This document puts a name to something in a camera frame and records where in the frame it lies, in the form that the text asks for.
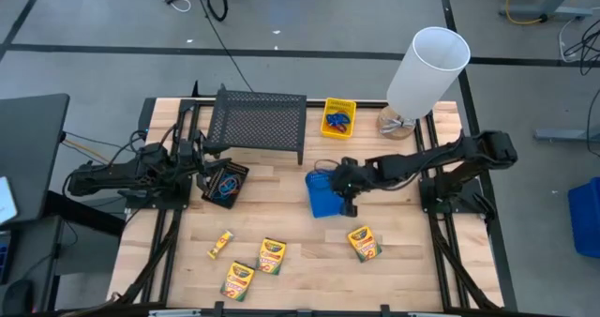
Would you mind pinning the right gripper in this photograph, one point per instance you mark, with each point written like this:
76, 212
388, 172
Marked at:
356, 178

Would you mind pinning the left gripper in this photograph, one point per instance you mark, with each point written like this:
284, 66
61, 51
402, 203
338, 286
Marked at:
190, 164

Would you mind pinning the blue rubber band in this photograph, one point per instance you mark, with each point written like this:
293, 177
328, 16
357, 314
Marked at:
233, 180

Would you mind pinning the blue plastic basket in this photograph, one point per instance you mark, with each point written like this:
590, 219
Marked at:
321, 200

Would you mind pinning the black plastic basket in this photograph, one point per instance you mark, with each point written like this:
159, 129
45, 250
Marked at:
236, 200

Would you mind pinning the Crayola crayon box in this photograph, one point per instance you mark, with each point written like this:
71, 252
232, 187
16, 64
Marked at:
237, 282
271, 256
364, 243

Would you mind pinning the black mesh desk shelf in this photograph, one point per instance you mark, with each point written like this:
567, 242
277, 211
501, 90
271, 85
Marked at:
255, 120

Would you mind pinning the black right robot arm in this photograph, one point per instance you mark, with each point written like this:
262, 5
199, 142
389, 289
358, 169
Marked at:
422, 160

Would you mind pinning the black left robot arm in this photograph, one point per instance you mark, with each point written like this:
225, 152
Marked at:
108, 176

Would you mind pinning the grey desk foot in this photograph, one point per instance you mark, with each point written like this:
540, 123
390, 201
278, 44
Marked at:
548, 12
562, 134

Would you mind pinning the small yellow crayon pack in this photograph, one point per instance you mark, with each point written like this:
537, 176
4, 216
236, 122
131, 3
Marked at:
220, 245

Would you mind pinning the black control box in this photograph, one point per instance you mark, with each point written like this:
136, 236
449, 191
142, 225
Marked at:
146, 117

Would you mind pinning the yellow plastic basket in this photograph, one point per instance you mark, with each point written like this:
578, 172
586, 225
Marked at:
340, 102

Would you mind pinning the white shade table lamp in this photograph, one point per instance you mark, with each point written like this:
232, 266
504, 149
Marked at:
422, 73

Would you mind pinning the dark keyboard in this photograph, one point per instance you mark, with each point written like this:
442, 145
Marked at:
4, 256

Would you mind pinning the black computer mouse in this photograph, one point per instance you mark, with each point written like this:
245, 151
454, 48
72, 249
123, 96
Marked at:
19, 297

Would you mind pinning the blue storage bin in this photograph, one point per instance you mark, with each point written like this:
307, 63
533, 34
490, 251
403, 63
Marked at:
586, 218

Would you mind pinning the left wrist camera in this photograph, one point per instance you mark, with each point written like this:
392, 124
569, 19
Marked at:
186, 150

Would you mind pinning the black aluminium frame rail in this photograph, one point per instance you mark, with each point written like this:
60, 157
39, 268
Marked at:
445, 284
314, 102
173, 242

